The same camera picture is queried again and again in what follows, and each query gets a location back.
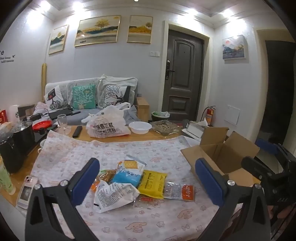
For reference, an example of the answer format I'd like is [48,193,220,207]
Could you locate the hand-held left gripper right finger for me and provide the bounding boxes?
[195,158,271,241]

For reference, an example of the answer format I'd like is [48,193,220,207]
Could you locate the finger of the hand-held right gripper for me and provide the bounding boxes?
[241,156,278,183]
[255,138,296,160]

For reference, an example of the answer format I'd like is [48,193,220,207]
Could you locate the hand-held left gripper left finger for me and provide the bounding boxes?
[25,158,100,241]

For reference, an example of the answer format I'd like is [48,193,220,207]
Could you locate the orange packet of yellow strips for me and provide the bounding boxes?
[90,169,117,193]

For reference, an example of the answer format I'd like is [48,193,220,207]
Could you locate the brown cardboard box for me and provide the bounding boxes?
[180,127,260,188]

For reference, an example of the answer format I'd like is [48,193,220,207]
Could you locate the clear packet with orange label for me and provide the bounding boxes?
[164,182,196,202]

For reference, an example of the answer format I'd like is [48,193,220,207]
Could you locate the white snack packet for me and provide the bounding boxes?
[94,179,140,214]

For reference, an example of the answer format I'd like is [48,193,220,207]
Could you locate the blue cracker packet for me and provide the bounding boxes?
[112,160,147,189]

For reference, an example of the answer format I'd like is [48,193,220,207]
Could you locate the yellow snack packet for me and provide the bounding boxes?
[138,170,167,198]

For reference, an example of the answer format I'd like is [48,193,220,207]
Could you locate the cartoon printed tablecloth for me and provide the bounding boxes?
[24,130,243,241]

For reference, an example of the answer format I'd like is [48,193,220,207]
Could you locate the white papers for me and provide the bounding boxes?
[181,128,201,141]

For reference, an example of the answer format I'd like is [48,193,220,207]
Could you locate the white tissue box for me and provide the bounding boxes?
[186,119,210,139]

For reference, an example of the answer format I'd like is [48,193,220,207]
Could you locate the white printed plastic bag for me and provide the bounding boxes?
[82,102,132,138]

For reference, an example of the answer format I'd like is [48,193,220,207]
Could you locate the phone in clear case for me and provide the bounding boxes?
[16,175,38,210]

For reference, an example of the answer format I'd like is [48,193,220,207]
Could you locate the black tea tray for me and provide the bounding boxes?
[23,124,58,158]

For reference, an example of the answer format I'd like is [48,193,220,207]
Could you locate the wine glass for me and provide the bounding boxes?
[57,114,71,135]

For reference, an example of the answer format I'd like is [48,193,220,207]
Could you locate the red fire extinguisher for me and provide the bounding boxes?
[201,106,216,126]

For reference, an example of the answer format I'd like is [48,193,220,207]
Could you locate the glass ashtray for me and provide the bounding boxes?
[149,120,183,136]

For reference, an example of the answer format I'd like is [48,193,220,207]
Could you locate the black laptop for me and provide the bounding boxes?
[48,108,73,120]

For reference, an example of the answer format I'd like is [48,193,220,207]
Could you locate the white plastic bowl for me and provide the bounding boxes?
[128,121,152,135]

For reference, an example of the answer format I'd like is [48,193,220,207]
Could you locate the grey garment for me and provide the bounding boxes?
[122,105,141,127]

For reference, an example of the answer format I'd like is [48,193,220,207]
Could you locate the green trash bin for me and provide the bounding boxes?
[151,111,170,122]

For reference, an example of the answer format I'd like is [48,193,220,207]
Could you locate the black bucket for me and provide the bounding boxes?
[0,132,23,174]

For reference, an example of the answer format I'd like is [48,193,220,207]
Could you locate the green bottle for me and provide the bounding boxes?
[0,155,16,195]

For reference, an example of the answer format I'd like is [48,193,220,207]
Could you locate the green coral print cushion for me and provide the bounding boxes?
[72,85,96,110]

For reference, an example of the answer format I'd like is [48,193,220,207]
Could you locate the pink plastic bag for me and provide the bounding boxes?
[35,101,50,114]

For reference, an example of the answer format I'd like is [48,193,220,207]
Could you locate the white cushion with tree print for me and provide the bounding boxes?
[102,85,131,108]

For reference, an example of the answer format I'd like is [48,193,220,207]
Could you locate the white cushion with red print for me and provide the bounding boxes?
[44,85,64,109]

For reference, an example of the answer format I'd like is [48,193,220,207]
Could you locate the grey sofa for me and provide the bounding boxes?
[32,77,139,126]

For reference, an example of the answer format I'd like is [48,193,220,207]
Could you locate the black water dispenser spout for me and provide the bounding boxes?
[17,105,35,121]

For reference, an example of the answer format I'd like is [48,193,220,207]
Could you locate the white bottle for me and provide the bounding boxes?
[8,105,20,123]

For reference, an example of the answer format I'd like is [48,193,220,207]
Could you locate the white tote bag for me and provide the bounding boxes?
[98,74,138,107]

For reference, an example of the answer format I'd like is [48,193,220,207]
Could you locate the mountain sunset canvas painting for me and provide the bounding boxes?
[222,35,249,61]

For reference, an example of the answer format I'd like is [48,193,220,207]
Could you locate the yellow rolled mat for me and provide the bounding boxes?
[41,63,48,96]

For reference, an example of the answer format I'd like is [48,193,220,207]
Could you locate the dark grey door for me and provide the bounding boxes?
[162,29,205,122]

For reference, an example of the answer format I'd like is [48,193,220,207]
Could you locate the wide golden tree painting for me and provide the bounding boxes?
[74,15,121,47]

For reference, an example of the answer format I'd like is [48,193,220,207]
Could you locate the square golden tree painting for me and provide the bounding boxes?
[127,15,153,44]

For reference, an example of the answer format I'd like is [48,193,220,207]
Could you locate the white wall panel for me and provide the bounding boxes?
[224,105,241,126]

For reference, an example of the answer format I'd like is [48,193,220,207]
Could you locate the black door lock handle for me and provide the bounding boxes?
[165,60,175,80]

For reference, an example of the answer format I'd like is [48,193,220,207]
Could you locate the small mountain painting gold frame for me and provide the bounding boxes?
[48,24,69,55]

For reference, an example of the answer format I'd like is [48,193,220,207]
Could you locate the wall lettering sticker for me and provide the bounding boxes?
[0,49,15,63]

